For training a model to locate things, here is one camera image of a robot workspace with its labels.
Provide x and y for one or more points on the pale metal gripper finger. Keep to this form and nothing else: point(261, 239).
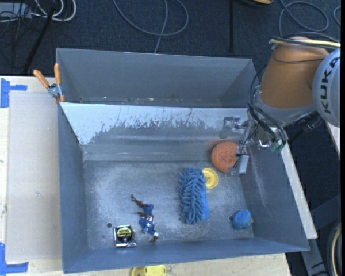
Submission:
point(229, 123)
point(243, 161)

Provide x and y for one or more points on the orange round sponge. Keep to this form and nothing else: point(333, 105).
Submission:
point(222, 157)

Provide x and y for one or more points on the yellow plastic disc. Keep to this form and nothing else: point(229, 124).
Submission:
point(211, 178)

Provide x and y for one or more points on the blue and green toy ball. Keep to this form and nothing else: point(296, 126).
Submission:
point(241, 220)

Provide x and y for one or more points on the blue noodle duster mitt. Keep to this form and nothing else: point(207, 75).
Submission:
point(192, 197)

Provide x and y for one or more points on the grey metal bin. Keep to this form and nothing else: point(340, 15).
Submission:
point(161, 183)

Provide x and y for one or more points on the blue action figure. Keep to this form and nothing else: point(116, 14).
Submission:
point(147, 221)

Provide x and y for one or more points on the black and yellow tape measure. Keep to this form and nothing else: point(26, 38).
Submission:
point(124, 236)

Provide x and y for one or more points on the pale flat board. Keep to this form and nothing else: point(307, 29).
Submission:
point(31, 177)

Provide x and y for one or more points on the black cylinder on white bracket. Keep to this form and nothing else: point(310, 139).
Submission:
point(307, 123)

